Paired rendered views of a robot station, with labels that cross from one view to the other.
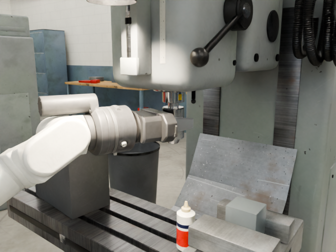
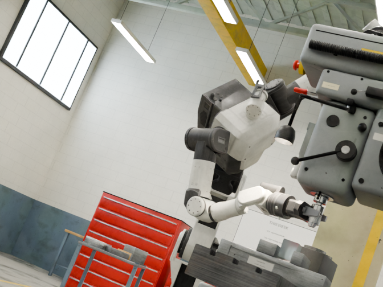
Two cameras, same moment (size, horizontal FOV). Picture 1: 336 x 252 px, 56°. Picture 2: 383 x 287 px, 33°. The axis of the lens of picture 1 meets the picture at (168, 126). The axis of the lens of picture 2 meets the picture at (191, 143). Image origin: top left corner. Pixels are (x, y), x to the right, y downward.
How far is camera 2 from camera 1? 214 cm
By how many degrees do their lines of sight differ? 80
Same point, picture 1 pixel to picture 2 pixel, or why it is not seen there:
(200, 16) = (313, 148)
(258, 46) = (366, 175)
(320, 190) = not seen: outside the picture
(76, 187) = not seen: hidden behind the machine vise
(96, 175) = not seen: hidden behind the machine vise
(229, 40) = (341, 166)
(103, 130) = (270, 197)
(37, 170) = (239, 199)
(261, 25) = (374, 164)
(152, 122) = (293, 202)
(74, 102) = (271, 186)
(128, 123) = (282, 198)
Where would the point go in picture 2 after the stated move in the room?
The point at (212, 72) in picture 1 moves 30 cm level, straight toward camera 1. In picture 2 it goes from (317, 177) to (236, 142)
